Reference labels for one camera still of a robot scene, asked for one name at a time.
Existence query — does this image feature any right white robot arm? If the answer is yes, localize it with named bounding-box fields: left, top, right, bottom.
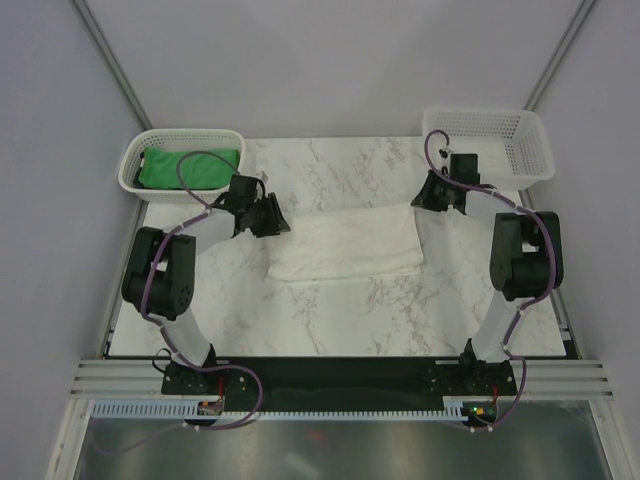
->
left=411, top=154, right=564, bottom=394

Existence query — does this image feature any white slotted cable duct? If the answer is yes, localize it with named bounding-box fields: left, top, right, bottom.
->
left=91, top=399, right=468, bottom=422

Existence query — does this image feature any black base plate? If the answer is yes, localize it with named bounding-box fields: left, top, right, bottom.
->
left=161, top=357, right=517, bottom=411

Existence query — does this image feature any dark blue towel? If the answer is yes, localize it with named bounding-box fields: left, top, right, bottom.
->
left=133, top=156, right=145, bottom=189

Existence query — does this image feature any green towel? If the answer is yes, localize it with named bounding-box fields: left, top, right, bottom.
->
left=142, top=147, right=240, bottom=190

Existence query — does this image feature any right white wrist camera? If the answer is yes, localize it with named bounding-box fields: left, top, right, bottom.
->
left=438, top=148, right=453, bottom=160

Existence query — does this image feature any white towel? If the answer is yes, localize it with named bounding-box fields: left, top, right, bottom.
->
left=267, top=203, right=424, bottom=282

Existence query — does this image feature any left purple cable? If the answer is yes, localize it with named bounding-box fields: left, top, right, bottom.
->
left=139, top=151, right=239, bottom=371

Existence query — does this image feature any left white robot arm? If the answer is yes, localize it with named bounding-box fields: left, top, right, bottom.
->
left=121, top=175, right=290, bottom=394

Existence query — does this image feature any right white plastic basket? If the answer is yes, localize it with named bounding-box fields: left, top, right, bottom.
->
left=422, top=106, right=555, bottom=192

